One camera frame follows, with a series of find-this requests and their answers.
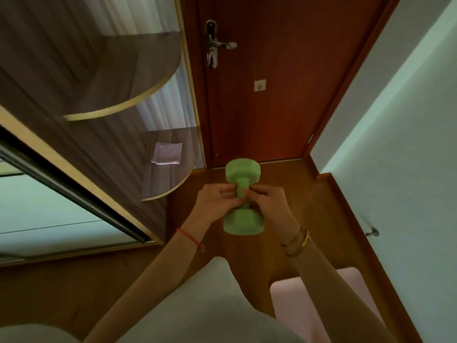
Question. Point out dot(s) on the white square door hook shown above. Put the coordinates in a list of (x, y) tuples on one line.
[(260, 85)]

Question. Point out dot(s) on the person's left fingers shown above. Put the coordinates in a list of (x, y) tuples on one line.
[(228, 196)]

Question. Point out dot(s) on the person's right hand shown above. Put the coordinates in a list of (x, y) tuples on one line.
[(276, 214)]

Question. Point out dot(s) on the person's left hand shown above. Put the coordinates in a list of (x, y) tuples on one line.
[(203, 210)]

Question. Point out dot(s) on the brown wooden corner shelf unit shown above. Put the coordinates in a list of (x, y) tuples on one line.
[(89, 67)]

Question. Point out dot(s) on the pink mat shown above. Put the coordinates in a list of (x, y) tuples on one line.
[(285, 300)]

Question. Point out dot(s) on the folded pale pink cloth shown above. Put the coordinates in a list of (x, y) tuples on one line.
[(166, 153)]

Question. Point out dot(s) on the person's right forearm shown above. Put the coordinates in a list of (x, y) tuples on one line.
[(332, 292)]

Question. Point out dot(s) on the green dumbbell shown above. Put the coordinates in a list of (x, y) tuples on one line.
[(242, 171)]

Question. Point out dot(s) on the silver wall door stopper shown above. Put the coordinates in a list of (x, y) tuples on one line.
[(372, 232)]

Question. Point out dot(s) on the reddish brown wooden door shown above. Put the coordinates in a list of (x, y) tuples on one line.
[(285, 49)]

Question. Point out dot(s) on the person's left forearm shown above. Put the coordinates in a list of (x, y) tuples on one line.
[(153, 282)]

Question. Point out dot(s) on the mirrored sliding wardrobe door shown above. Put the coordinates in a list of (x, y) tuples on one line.
[(39, 214)]

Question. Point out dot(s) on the reddish brown door frame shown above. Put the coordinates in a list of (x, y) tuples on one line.
[(356, 67)]

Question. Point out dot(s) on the person's grey shirt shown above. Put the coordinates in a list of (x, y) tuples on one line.
[(200, 310)]

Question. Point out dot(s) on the person's right fingers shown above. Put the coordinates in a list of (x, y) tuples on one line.
[(255, 197)]

